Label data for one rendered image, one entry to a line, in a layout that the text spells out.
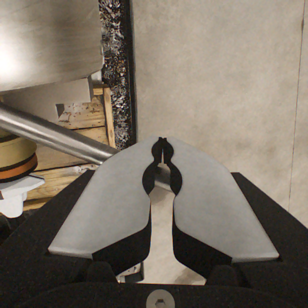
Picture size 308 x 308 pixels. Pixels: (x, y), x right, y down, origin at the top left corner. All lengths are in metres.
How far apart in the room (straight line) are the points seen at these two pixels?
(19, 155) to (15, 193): 0.05
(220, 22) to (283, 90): 0.80
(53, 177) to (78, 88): 0.37
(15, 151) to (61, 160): 0.27
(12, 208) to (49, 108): 0.16
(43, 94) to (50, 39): 0.11
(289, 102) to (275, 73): 0.33
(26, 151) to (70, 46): 0.18
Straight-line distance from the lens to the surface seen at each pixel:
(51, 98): 0.32
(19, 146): 0.35
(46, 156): 0.61
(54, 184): 0.65
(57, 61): 0.22
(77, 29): 0.24
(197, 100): 1.67
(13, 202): 0.39
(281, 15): 1.94
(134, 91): 0.86
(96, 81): 0.56
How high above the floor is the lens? 1.42
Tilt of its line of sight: 56 degrees down
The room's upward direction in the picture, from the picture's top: 148 degrees clockwise
